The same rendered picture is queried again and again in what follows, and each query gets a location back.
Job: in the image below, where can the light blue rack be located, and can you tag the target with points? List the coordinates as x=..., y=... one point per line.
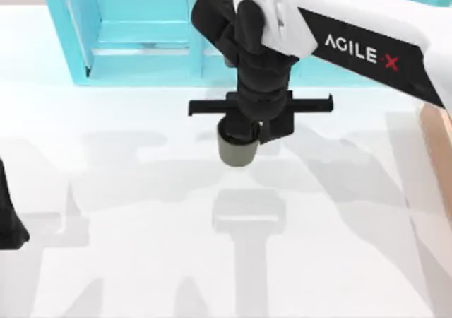
x=141, y=32

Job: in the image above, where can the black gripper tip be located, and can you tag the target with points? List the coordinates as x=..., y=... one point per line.
x=10, y=219

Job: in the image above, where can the grey cup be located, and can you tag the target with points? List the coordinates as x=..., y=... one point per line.
x=236, y=153

